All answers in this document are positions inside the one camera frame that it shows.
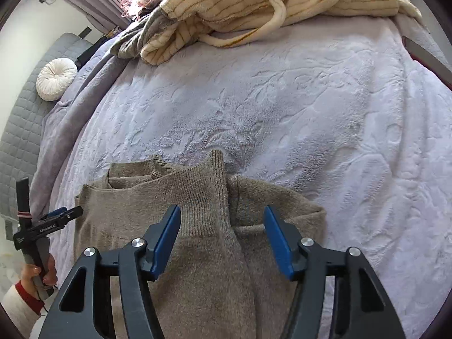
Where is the olive brown knit sweater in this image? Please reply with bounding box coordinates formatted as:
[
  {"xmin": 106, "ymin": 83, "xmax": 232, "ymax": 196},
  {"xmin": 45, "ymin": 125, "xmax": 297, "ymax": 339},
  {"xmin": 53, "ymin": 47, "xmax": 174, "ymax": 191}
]
[{"xmin": 74, "ymin": 149, "xmax": 327, "ymax": 339}]

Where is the grey crumpled cloth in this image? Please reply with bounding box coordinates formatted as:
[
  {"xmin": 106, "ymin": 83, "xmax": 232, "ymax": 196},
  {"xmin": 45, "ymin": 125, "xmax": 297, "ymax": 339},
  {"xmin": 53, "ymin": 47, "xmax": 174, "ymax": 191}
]
[{"xmin": 110, "ymin": 9, "xmax": 179, "ymax": 60}]

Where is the round white pleated cushion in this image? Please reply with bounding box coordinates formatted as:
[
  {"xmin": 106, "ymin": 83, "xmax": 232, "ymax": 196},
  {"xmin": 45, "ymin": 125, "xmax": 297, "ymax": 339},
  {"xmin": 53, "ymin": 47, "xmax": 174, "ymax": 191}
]
[{"xmin": 36, "ymin": 59, "xmax": 78, "ymax": 101}]

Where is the person's left hand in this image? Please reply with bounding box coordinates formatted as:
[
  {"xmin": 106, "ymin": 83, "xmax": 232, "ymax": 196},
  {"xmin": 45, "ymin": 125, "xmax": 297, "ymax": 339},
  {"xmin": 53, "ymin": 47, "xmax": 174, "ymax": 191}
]
[{"xmin": 20, "ymin": 254, "xmax": 58, "ymax": 298}]

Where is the grey quilted headboard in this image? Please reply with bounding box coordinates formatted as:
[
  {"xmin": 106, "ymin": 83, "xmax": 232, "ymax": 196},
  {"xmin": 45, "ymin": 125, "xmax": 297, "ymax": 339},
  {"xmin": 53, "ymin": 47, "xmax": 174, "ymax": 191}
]
[{"xmin": 0, "ymin": 32, "xmax": 95, "ymax": 220}]

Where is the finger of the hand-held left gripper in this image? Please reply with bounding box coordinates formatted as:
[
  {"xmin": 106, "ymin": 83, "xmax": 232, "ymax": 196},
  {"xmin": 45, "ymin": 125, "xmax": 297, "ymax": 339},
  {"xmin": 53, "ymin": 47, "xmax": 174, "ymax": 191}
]
[
  {"xmin": 56, "ymin": 207, "xmax": 84, "ymax": 225},
  {"xmin": 39, "ymin": 207, "xmax": 68, "ymax": 222}
]

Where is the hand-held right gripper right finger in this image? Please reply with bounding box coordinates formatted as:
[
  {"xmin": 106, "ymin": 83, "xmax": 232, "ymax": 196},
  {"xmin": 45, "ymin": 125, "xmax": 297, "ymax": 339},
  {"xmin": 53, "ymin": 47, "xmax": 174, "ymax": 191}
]
[{"xmin": 264, "ymin": 205, "xmax": 407, "ymax": 339}]

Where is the black rectangular object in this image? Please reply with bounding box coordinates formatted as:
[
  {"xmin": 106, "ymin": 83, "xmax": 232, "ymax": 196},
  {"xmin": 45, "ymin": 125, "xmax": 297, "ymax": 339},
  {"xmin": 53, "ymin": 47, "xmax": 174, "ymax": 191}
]
[{"xmin": 75, "ymin": 26, "xmax": 95, "ymax": 69}]

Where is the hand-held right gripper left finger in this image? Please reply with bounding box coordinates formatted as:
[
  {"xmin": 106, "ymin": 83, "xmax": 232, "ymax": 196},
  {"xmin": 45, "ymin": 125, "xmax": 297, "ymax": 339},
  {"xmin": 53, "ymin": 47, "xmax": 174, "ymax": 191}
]
[{"xmin": 38, "ymin": 205, "xmax": 182, "ymax": 339}]

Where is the cream striped fleece garment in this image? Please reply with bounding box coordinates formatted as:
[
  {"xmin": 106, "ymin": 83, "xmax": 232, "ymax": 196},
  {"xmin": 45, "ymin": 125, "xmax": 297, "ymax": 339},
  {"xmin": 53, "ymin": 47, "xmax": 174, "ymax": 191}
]
[{"xmin": 140, "ymin": 0, "xmax": 424, "ymax": 67}]

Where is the person's left forearm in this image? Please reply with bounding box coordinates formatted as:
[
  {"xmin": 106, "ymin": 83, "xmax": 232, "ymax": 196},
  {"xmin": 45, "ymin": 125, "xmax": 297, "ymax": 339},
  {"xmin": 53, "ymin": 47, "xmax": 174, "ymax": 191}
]
[{"xmin": 0, "ymin": 281, "xmax": 46, "ymax": 334}]

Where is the lavender embossed blanket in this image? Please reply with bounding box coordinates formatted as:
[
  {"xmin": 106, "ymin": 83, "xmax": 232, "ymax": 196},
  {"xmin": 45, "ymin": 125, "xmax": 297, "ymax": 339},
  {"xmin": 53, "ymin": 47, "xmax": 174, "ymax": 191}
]
[{"xmin": 30, "ymin": 14, "xmax": 452, "ymax": 339}]

